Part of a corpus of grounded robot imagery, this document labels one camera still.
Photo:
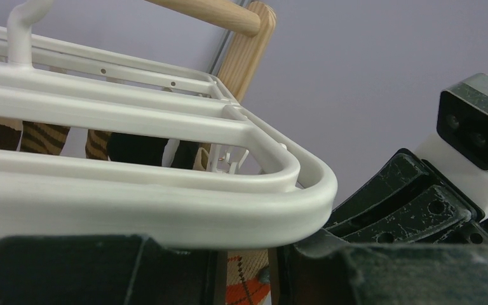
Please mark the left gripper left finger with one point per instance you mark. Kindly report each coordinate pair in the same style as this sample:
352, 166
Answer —
107, 269

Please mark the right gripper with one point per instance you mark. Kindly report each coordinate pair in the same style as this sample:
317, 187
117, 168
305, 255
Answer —
393, 207

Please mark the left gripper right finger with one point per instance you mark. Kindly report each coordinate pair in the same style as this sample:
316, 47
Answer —
324, 269

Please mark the beige argyle sock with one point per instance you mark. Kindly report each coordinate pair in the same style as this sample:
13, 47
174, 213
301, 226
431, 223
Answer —
247, 277
201, 160

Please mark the black sock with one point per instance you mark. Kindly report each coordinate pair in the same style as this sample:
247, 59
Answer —
136, 149
185, 155

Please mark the white clip hanger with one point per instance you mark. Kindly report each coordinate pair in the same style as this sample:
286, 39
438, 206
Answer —
53, 81

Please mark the wooden rack stand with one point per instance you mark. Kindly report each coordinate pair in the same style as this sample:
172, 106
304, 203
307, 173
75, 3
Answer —
253, 27

